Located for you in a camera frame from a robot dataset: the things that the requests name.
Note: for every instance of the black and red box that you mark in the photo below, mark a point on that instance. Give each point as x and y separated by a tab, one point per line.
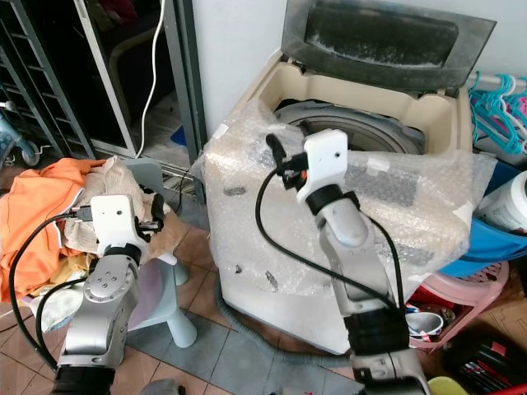
490	366

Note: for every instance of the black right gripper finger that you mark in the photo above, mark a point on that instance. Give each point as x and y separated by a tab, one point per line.
273	146

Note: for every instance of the blue plastic basin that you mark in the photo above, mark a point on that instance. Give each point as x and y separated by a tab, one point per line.
482	247

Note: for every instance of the small children's tricycle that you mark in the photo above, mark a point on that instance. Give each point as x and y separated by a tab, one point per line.
16	132

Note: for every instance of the orange cloth garment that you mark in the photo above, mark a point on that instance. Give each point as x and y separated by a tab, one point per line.
29	222

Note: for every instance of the white plastic jar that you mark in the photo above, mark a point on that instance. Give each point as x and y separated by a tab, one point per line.
509	202

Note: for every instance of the beige cloth garment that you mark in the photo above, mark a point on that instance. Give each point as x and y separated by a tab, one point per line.
123	177

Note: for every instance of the light blue plastic stool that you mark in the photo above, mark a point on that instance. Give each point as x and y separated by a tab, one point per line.
177	317

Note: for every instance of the teal plastic clothes hangers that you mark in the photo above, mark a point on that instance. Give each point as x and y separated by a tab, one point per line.
492	111

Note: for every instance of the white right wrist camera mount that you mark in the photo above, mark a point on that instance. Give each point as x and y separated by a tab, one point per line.
325	160

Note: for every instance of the grey metal grid door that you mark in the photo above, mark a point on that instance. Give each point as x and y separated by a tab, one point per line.
41	74

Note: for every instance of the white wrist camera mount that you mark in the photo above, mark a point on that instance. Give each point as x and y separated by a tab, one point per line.
114	216
325	160

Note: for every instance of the clear bubble wrap sheet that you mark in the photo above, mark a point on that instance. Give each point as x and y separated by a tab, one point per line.
239	206

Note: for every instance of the pale yellow white cloth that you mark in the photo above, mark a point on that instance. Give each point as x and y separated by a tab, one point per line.
62	296

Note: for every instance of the dark transparent washer lid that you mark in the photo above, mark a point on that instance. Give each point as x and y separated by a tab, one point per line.
387	37

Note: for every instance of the grey sliding door frame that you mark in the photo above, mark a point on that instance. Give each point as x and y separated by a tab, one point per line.
185	82

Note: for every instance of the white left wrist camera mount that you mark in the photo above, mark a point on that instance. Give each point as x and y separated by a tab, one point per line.
114	216

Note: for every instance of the beige top-load washing machine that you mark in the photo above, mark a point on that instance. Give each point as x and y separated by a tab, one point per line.
296	317

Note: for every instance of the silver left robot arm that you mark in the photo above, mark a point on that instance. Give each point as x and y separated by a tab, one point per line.
102	290

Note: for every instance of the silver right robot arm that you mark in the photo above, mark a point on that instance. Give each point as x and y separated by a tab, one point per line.
358	247

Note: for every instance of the pink plastic basket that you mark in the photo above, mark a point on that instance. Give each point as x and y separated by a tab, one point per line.
465	296

